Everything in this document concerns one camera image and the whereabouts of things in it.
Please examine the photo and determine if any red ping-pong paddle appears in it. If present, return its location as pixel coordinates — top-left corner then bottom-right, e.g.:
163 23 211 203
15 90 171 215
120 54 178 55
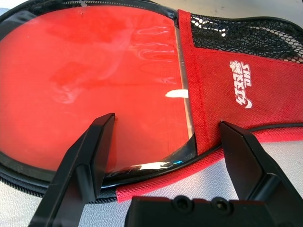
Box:
0 6 197 173

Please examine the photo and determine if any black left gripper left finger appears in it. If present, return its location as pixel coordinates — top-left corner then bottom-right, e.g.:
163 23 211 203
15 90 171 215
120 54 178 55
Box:
28 113 116 227

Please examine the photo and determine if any red black paddle case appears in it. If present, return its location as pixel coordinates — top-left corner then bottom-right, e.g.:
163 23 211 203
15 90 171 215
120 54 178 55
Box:
0 0 303 205

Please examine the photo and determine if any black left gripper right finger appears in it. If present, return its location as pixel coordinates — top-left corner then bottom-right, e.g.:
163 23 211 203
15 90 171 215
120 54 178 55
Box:
218 120 303 227

